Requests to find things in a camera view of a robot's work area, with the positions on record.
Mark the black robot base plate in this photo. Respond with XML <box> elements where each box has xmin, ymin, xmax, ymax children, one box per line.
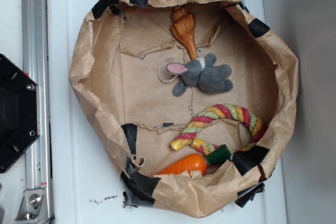
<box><xmin>0</xmin><ymin>54</ymin><xmax>39</xmax><ymax>174</ymax></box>

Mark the clear plastic ring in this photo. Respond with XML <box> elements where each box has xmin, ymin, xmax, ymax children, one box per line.
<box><xmin>157</xmin><ymin>57</ymin><xmax>177</xmax><ymax>83</ymax></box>

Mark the aluminum extrusion rail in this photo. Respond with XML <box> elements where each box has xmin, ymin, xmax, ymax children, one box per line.
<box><xmin>22</xmin><ymin>0</ymin><xmax>55</xmax><ymax>223</ymax></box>

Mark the metal corner bracket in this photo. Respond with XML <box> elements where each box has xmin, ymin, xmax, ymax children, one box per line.
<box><xmin>14</xmin><ymin>189</ymin><xmax>49</xmax><ymax>223</ymax></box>

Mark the orange plastic seashell toy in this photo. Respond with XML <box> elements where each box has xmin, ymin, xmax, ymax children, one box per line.
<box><xmin>171</xmin><ymin>6</ymin><xmax>197</xmax><ymax>60</ymax></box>

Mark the orange plastic carrot toy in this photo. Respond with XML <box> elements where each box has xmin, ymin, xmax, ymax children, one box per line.
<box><xmin>156</xmin><ymin>145</ymin><xmax>233</xmax><ymax>175</ymax></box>

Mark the brown paper bag basket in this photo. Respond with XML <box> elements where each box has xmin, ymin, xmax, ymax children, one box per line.
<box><xmin>69</xmin><ymin>0</ymin><xmax>299</xmax><ymax>218</ymax></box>

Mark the multicolor rope ring toy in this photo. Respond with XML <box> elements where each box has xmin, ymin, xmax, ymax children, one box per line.
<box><xmin>170</xmin><ymin>103</ymin><xmax>266</xmax><ymax>156</ymax></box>

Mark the gray plush bunny toy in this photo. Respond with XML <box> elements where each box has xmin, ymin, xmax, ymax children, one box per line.
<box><xmin>165</xmin><ymin>53</ymin><xmax>233</xmax><ymax>97</ymax></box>

